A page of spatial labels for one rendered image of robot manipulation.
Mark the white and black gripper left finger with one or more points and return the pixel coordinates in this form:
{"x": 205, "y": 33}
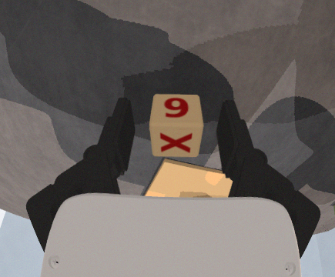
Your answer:
{"x": 110, "y": 155}

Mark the tan wooden letter block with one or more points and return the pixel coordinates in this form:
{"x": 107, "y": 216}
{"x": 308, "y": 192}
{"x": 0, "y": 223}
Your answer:
{"x": 176, "y": 125}

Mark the tan flat mat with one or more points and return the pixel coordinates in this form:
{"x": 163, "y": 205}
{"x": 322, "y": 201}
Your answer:
{"x": 179, "y": 179}

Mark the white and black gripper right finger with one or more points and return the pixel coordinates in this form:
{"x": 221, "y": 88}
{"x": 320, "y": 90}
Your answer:
{"x": 248, "y": 169}

